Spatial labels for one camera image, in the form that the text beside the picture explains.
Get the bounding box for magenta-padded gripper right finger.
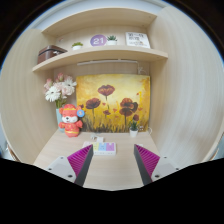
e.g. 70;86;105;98
133;143;183;186

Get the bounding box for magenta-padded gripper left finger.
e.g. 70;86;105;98
45;144;95;187

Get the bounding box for white pastel-socket power strip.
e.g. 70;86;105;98
82;141;118;157

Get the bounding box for small green plant white pot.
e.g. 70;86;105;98
128;120;140;138

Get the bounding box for red plush toy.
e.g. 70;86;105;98
58;103;86;138

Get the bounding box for yellow poppy flower painting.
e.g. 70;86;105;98
75;73;152;133

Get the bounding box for pink white flowers in vase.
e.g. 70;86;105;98
43;73;78;133

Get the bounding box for wooden shelf unit with items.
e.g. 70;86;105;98
32;7;169;73

